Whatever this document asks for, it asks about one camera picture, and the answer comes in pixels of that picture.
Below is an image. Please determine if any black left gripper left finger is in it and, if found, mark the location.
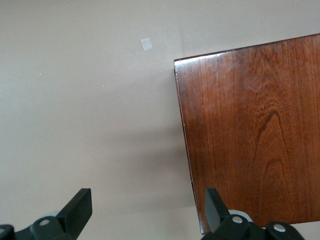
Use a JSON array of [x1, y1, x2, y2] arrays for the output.
[[0, 188, 93, 240]]

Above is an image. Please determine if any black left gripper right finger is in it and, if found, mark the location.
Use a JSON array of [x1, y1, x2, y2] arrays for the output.
[[201, 187, 306, 240]]

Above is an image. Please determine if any dark brown wooden cabinet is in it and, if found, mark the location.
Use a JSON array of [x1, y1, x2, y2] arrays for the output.
[[173, 33, 320, 235]]

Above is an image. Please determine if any small clear tape piece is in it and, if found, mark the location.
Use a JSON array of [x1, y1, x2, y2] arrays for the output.
[[140, 37, 153, 52]]

